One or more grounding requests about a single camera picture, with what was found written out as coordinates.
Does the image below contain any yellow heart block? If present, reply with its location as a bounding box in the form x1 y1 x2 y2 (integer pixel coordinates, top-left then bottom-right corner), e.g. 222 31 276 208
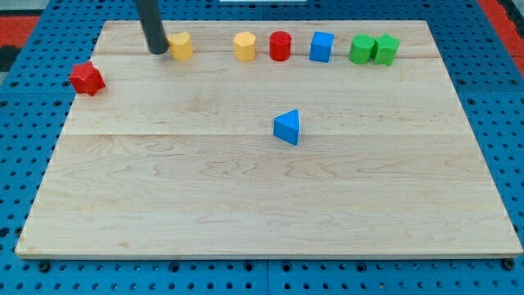
168 31 193 61

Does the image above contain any green star block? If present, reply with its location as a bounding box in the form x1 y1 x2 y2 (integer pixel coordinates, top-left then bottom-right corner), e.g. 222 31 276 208
373 34 400 66

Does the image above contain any red star block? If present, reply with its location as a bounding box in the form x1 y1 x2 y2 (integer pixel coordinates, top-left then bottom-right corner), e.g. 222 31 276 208
69 61 106 97

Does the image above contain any blue triangle block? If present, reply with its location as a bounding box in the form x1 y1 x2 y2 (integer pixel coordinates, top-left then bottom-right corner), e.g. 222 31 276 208
273 109 300 145

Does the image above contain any light wooden board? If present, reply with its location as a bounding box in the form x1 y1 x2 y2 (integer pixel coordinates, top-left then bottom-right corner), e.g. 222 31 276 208
16 20 522 260

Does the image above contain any yellow hexagon block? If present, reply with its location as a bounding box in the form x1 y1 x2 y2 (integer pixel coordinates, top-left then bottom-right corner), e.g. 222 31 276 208
233 31 256 61

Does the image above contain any red cylinder block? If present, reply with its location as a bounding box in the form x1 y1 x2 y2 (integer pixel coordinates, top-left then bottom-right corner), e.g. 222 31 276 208
269 31 292 61

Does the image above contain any blue cube block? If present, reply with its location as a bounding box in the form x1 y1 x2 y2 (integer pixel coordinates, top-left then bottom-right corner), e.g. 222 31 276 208
309 31 335 63

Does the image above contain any green cylinder block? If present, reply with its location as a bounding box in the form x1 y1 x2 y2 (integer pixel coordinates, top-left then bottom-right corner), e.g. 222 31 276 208
348 34 375 65

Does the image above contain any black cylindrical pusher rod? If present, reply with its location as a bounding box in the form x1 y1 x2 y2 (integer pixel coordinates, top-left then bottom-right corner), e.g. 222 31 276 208
134 0 169 55

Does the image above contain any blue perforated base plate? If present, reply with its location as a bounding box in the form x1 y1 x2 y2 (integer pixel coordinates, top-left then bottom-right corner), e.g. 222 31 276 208
1 0 523 294

